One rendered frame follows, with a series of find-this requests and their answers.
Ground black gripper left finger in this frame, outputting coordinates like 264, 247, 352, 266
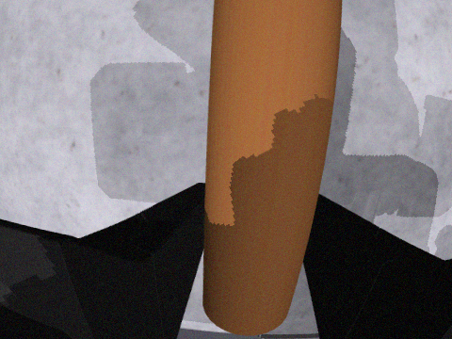
0, 184, 206, 339

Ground orange-brown rounded cylinder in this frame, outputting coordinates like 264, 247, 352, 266
202, 0, 343, 336

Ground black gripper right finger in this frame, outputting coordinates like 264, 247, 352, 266
302, 193, 452, 339

